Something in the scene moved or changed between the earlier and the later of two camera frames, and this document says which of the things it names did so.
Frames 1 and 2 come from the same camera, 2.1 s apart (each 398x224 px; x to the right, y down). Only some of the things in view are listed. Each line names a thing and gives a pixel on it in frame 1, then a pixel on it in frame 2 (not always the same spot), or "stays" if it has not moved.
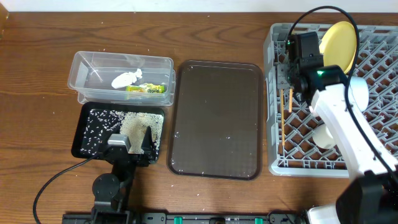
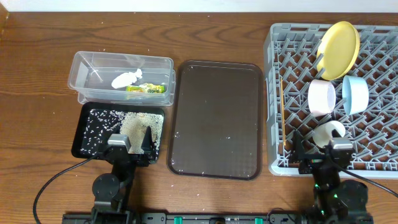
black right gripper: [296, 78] → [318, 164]
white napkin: [124, 79] stays
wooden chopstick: [282, 117] stays
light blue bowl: [359, 93] stays
